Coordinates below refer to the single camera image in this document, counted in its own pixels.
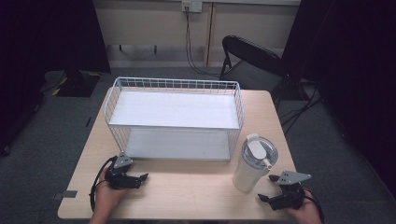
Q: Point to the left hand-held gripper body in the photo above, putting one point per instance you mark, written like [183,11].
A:
[116,179]

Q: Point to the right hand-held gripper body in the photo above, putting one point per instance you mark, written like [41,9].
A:
[291,196]

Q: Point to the white tumbler cup with lid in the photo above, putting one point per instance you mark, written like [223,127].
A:
[249,174]

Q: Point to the person's left hand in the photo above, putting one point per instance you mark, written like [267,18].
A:
[107,196]

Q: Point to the person's right hand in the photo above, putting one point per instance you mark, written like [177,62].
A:
[306,214]

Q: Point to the grey floor tape strip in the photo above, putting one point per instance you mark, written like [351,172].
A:
[65,194]

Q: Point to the stand base with yellow tape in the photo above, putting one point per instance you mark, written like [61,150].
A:
[73,82]

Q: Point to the black folding chair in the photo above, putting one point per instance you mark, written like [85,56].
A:
[253,65]

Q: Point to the large black curtain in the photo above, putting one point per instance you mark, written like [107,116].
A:
[351,77]
[37,46]

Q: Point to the white wall outlet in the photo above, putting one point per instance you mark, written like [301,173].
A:
[192,5]

